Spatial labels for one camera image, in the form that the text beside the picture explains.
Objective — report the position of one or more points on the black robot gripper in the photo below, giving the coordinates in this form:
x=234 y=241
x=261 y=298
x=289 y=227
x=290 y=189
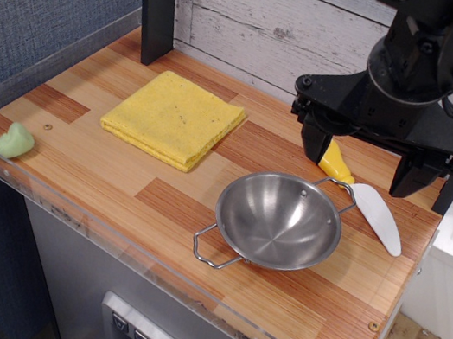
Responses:
x=352 y=105

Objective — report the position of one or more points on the yellow handled white spatula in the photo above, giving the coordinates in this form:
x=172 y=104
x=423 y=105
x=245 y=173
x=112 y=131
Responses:
x=368 y=200

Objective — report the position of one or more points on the stainless steel bowl with handles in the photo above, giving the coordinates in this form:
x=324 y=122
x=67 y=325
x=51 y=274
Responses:
x=280 y=221

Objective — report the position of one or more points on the clear acrylic guard panel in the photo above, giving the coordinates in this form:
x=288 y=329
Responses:
x=108 y=217

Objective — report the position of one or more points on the dark left vertical post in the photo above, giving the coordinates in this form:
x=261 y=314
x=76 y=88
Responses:
x=158 y=18

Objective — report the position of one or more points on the light green soft object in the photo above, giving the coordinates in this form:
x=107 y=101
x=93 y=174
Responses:
x=16 y=141

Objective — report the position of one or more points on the folded yellow cloth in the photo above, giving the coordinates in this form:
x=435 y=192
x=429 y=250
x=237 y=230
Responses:
x=173 y=120

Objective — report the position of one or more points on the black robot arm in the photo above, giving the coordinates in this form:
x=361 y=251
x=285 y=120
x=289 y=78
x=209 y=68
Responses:
x=414 y=61

